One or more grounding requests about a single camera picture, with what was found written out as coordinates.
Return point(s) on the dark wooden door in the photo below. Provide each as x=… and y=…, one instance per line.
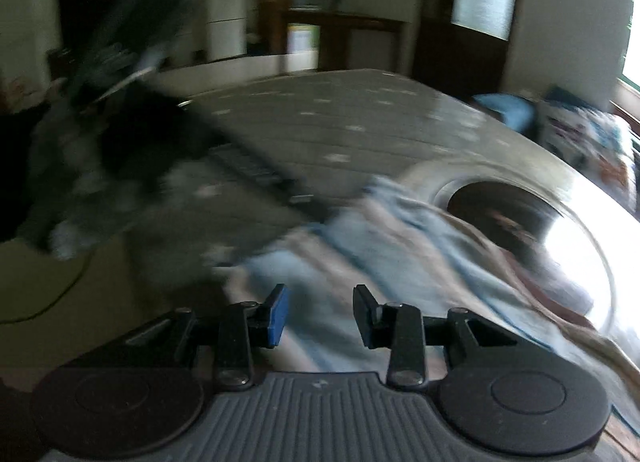
x=461, y=45

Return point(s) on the blue cushion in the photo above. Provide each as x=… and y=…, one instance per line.
x=515, y=112

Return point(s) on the white refrigerator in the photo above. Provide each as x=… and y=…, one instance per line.
x=225, y=24

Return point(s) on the striped blue knit garment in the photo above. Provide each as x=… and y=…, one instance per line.
x=407, y=251

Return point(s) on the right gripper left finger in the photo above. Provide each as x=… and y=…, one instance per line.
x=258, y=324

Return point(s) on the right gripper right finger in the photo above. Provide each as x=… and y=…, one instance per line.
x=379, y=324

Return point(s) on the butterfly print pillow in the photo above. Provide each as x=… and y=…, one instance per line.
x=595, y=143

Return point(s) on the quilted star tablecloth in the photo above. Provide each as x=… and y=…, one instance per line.
x=179, y=389

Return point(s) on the window with green frame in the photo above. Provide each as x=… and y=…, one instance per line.
x=627, y=91

